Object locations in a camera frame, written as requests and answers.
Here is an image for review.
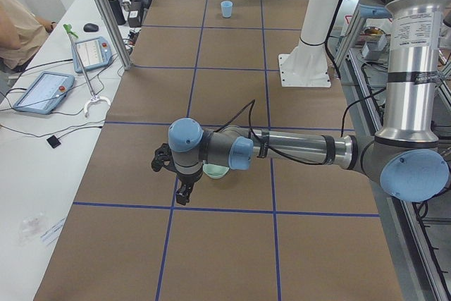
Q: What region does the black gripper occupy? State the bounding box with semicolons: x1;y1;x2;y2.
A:
175;166;203;205

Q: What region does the mint green bowl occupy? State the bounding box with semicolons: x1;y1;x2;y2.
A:
202;164;229;179

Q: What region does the light blue plastic cup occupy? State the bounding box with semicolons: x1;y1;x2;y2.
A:
221;0;233;18

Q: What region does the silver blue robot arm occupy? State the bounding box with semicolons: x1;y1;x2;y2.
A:
164;0;450;204

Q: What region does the black water bottle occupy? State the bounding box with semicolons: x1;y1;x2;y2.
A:
108;0;126;25

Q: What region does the brown paper table mat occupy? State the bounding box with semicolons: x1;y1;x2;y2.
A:
35;0;402;300

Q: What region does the small black square device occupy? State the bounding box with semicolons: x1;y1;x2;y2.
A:
47;135;61;149

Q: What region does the clear plastic bag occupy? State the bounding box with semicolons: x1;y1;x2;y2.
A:
18;212;47;245

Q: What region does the far blue teach pendant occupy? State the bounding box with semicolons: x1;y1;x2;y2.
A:
75;37;112;71

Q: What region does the blue teach pendant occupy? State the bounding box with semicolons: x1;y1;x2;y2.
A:
13;71;75;115
75;37;112;71

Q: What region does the near blue teach pendant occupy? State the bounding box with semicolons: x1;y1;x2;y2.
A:
13;71;75;115

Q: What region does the black power adapter box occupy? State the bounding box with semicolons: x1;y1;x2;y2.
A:
128;1;144;27

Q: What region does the black computer mouse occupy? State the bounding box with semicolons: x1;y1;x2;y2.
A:
83;23;99;32

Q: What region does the seated person beige shirt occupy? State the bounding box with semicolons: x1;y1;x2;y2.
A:
1;0;57;72

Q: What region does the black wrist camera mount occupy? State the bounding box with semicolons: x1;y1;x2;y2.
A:
151;143;176;172

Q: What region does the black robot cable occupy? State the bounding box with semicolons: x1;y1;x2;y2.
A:
215;99;339;166

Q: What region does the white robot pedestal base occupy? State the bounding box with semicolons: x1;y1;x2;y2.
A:
278;0;340;88

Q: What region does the green handled reacher grabber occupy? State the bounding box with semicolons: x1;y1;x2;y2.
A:
63;24;111;118

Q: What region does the aluminium frame side rack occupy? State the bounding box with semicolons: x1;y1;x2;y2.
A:
335;8;450;300

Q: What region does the aluminium frame post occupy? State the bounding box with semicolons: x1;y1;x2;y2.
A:
94;0;132;70

